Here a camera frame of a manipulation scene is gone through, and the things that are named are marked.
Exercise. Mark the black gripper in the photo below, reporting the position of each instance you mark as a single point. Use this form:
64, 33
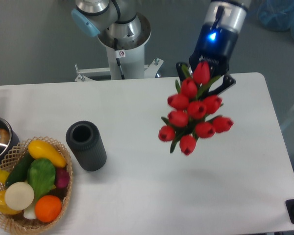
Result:
215, 46

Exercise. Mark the red tulip bouquet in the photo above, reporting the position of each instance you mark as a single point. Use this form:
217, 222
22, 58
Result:
193, 111

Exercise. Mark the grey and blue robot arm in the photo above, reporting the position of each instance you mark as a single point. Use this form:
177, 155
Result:
124, 32

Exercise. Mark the dark grey ribbed vase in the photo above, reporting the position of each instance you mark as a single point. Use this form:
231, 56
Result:
84, 140

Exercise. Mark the blue plastic bag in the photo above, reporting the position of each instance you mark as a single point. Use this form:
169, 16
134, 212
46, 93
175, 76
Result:
277, 15

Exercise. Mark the purple red onion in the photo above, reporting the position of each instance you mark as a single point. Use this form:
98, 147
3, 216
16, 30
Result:
62, 178

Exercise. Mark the yellow squash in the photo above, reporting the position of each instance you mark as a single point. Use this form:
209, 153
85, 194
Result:
39, 149

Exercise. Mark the green lettuce leaf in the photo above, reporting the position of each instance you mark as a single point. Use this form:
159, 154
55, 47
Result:
41, 177

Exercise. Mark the orange fruit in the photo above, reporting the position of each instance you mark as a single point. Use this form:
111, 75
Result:
48, 208

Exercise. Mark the dark green cucumber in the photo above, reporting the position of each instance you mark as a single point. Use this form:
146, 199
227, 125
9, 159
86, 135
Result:
19, 172

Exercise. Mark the white leek stalk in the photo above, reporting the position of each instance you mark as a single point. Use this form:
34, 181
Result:
29, 212

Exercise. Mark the yellow banana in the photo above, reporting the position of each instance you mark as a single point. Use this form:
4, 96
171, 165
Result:
3, 176

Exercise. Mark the yellow bell pepper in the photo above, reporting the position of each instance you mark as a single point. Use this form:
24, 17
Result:
4, 207

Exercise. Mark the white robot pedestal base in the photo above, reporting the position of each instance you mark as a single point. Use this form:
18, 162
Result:
123, 64

